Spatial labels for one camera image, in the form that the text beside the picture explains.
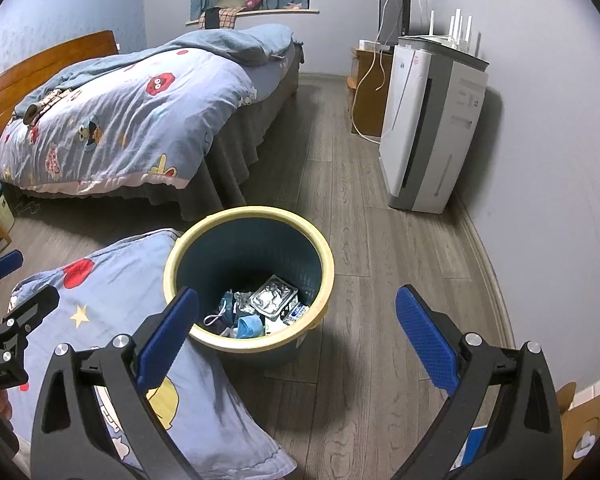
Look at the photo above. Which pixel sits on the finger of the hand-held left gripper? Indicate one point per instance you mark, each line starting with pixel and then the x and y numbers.
pixel 30 307
pixel 2 266

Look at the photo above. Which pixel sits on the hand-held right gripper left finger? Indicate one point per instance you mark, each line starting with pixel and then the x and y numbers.
pixel 167 340

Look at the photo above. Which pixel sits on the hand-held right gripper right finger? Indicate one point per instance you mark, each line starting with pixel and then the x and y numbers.
pixel 425 345

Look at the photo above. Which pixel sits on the silver foil wrapper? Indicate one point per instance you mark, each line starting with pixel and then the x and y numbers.
pixel 242 300

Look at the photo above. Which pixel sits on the pill blister pack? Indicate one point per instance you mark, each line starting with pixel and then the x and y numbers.
pixel 275 296

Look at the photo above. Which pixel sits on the white and green box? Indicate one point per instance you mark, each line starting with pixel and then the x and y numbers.
pixel 292 316

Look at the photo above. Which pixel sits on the teal bin with yellow rim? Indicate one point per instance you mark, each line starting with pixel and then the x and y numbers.
pixel 260 245

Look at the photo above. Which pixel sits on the printed blue cushion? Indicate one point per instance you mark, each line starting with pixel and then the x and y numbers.
pixel 105 285

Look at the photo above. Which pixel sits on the printed cardboard box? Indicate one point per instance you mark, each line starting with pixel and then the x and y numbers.
pixel 580 415

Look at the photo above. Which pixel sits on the printed blue duvet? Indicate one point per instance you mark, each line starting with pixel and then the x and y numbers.
pixel 130 110

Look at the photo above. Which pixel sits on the wooden bed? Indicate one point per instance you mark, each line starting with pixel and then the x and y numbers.
pixel 30 65

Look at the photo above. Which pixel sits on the white air purifier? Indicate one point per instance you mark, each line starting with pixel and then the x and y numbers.
pixel 415 125

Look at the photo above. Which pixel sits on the wooden cabinet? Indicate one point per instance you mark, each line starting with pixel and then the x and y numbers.
pixel 367 95

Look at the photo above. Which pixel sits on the blue-grey blanket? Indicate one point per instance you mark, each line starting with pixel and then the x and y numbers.
pixel 220 42

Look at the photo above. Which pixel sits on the white router with antennas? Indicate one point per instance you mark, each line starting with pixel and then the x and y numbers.
pixel 455 36

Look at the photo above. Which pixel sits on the plaid cloth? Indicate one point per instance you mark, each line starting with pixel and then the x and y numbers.
pixel 227 17

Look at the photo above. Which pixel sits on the black flat monitor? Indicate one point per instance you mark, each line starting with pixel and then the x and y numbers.
pixel 397 10

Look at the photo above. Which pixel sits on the pink toy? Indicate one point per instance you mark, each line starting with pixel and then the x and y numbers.
pixel 254 1

